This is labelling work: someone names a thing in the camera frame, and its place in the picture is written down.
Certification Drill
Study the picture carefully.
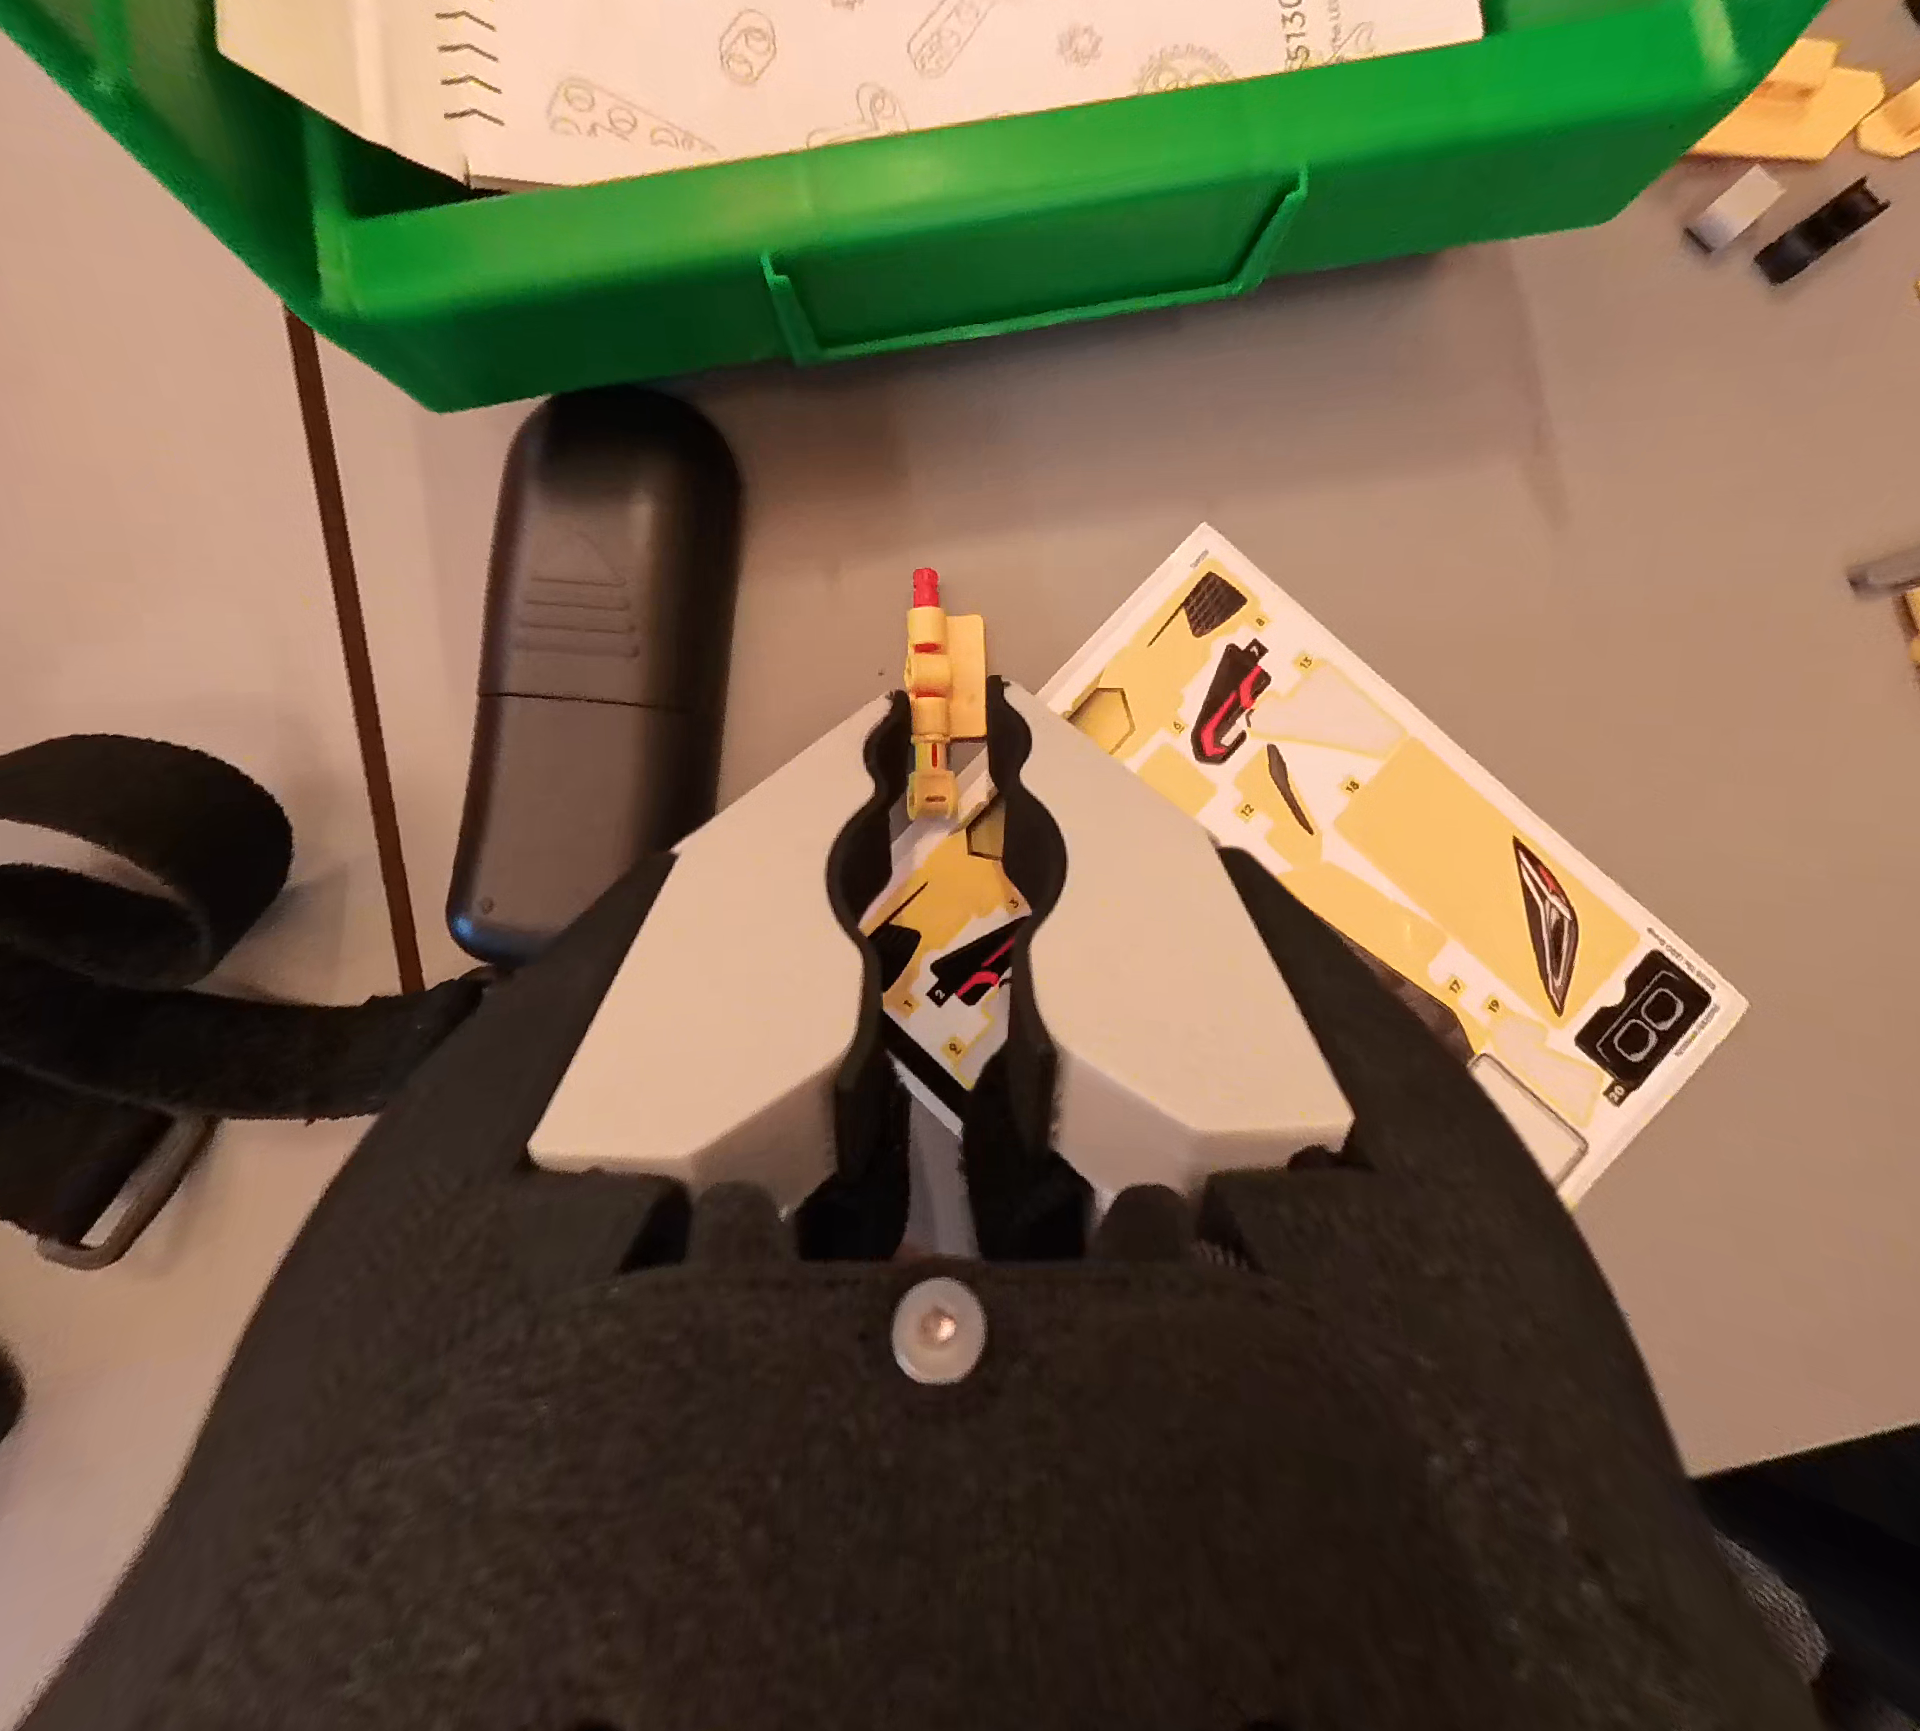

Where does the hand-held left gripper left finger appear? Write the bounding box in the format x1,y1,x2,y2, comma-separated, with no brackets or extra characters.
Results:
528,693,924,1259

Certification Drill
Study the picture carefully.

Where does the small black connector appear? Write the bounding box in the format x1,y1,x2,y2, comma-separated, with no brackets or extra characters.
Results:
1752,178,1892,287

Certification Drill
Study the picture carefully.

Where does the yellow sticker sheet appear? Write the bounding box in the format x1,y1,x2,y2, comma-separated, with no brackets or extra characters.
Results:
876,523,1752,1211

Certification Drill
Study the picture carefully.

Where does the yellow brick subassembly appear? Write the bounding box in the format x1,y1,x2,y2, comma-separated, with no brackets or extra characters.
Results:
902,567,993,817

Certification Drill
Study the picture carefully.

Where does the grey desk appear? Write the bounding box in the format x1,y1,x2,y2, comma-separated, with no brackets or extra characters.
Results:
0,22,1920,1477

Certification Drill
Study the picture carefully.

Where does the green storage bin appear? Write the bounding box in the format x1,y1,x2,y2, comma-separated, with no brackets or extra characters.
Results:
0,0,1920,413

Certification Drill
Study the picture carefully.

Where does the black strap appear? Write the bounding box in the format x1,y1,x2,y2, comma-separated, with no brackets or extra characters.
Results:
0,733,499,1275

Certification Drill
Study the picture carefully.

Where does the black oval device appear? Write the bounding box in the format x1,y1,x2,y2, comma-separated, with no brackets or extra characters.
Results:
444,387,744,965

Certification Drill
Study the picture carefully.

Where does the small grey brick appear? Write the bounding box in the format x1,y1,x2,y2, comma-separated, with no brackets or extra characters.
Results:
1682,168,1790,257

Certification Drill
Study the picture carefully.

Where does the pile of yellow brick parts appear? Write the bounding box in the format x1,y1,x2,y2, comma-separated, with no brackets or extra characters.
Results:
1681,0,1920,168

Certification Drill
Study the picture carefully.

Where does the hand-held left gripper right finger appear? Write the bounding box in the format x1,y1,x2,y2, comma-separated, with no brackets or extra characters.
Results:
961,681,1353,1253

